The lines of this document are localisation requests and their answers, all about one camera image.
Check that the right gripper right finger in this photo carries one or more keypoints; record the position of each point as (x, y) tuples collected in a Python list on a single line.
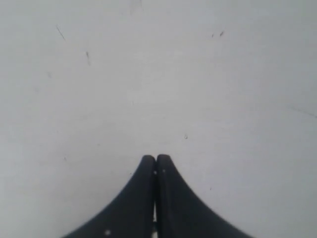
[(181, 213)]

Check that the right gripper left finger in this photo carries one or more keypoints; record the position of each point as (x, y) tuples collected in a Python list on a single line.
[(130, 214)]

